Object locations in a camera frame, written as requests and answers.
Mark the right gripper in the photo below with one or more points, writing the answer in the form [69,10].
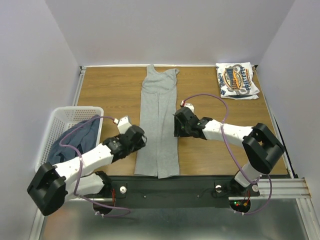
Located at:
[180,122]

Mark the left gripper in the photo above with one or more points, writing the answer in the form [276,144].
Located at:
[140,144]

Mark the grey tank top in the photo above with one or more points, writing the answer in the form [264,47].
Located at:
[159,158]

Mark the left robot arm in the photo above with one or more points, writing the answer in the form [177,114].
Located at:
[53,185]

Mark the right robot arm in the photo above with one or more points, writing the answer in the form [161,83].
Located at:
[262,147]

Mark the blue tank top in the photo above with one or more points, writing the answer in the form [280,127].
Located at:
[84,139]

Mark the folded white printed tank top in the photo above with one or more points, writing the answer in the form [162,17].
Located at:
[235,81]

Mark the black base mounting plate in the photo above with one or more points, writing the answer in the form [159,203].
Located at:
[193,191]

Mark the white plastic laundry basket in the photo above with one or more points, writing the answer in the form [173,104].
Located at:
[62,119]

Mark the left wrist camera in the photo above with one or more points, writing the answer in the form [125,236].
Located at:
[123,124]

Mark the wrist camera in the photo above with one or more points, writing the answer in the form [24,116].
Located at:
[187,105]
[123,124]

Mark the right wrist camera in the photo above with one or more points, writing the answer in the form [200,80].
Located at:
[187,105]

